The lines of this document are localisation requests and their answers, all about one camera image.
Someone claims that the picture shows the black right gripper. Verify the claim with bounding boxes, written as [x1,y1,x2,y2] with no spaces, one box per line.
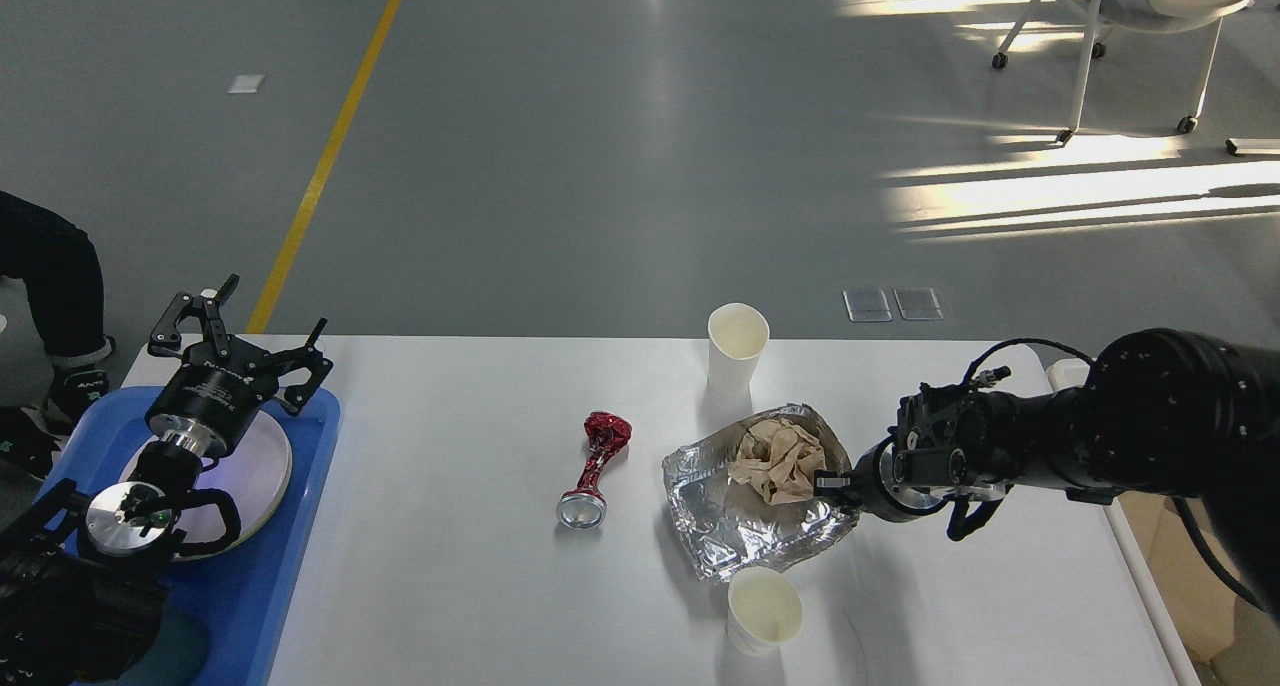
[813,436,945,525]

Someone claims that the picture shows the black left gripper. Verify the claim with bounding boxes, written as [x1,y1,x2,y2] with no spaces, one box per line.
[146,273,333,459]

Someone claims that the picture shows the brown paper napkin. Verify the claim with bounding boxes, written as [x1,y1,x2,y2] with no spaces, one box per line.
[728,419,827,507]

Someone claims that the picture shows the pink plate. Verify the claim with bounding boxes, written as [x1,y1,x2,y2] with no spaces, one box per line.
[100,412,293,561]

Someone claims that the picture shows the aluminium foil tray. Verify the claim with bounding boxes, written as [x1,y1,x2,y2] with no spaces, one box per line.
[662,403,859,582]

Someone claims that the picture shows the teal mug yellow inside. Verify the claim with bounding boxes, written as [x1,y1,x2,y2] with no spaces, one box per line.
[109,607,210,685]

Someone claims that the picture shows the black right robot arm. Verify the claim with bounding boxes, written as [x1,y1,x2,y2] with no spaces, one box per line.
[815,329,1279,618]

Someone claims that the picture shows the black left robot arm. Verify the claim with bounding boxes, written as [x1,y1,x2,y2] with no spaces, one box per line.
[3,276,340,685]

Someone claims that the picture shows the lying white paper cup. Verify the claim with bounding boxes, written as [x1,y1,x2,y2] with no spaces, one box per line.
[726,566,805,655]

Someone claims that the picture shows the upright white paper cup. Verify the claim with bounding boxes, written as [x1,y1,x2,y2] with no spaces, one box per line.
[707,302,771,395]

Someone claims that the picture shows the clear floor plate left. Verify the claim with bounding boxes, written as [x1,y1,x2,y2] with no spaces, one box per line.
[842,288,893,323]

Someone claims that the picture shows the clear floor plate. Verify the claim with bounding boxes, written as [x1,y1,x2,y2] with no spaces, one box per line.
[842,288,893,323]
[893,288,945,321]

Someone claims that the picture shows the clear floor plate right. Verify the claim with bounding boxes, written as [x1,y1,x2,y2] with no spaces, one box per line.
[893,288,945,321]

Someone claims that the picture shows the person dark trousers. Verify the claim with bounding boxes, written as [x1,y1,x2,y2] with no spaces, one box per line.
[0,193,116,483]

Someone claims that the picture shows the blue plastic tray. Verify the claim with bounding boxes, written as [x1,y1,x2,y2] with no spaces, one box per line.
[35,387,343,686]

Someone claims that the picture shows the crushed red can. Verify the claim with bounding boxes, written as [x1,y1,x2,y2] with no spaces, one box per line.
[556,411,632,531]

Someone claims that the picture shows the white plastic bin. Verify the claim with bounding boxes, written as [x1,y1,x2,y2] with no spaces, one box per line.
[1046,357,1280,686]

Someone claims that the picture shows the white office chair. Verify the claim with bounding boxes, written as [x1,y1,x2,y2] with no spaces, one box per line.
[991,0,1252,147]

